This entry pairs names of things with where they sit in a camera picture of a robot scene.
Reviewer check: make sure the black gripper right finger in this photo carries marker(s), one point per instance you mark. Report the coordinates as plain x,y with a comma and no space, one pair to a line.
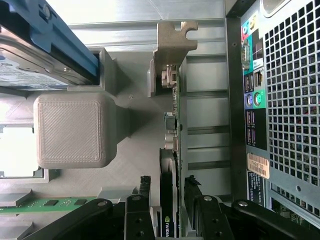
212,220

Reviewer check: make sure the hard disk with blue carrier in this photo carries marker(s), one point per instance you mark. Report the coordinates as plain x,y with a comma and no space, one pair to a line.
37,62

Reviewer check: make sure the open black PC case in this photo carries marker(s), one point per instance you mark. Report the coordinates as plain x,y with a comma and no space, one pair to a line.
287,100

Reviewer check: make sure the grey printed parts rack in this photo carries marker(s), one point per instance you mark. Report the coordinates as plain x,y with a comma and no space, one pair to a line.
70,130

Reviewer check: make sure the CPU chip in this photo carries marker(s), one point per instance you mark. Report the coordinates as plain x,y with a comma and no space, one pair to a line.
17,150

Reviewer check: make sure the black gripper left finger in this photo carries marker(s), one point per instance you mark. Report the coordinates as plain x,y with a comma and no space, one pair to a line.
137,220

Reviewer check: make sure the green RAM stick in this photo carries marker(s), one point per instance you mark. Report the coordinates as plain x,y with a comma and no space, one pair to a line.
37,203

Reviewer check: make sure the beige service tag sticker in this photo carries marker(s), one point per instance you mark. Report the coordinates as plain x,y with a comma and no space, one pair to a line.
258,166

